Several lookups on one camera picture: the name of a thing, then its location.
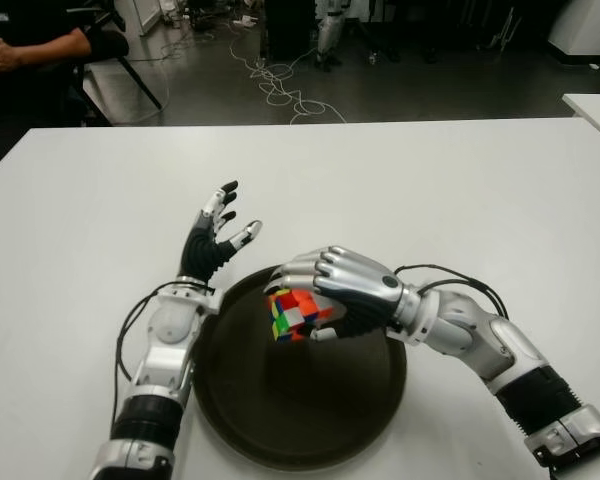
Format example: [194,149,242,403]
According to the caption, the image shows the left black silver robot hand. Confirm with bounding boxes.
[179,178,264,287]

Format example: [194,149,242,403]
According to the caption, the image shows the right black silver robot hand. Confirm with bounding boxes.
[262,244,421,344]

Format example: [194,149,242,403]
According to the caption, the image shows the multicoloured Rubik's cube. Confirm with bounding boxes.
[267,287,337,344]

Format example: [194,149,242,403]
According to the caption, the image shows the bystander's bare forearm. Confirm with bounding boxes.
[0,34,92,76]

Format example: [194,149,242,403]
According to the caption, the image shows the dark brown round plate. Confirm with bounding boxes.
[191,264,409,471]

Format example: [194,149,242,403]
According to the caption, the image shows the black chair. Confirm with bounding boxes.
[69,27,164,126]

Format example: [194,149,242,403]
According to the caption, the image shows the black cabinet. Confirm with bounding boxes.
[265,0,317,60]

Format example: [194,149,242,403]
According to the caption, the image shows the white board panel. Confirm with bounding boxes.
[113,0,169,36]

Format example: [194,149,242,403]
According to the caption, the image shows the seated person black clothes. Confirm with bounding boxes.
[0,0,131,166]

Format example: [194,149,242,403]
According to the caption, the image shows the silver folding metal stand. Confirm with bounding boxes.
[487,0,524,51]

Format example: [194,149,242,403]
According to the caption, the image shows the white cabinet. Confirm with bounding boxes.
[547,0,600,64]

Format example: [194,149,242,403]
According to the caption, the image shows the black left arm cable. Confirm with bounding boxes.
[110,284,216,426]

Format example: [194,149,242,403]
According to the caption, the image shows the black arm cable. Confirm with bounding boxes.
[392,263,511,321]
[110,284,216,426]

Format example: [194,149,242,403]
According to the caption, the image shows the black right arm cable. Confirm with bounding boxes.
[392,263,511,321]

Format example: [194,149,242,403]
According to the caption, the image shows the white tangled floor cable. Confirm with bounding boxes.
[228,34,349,125]

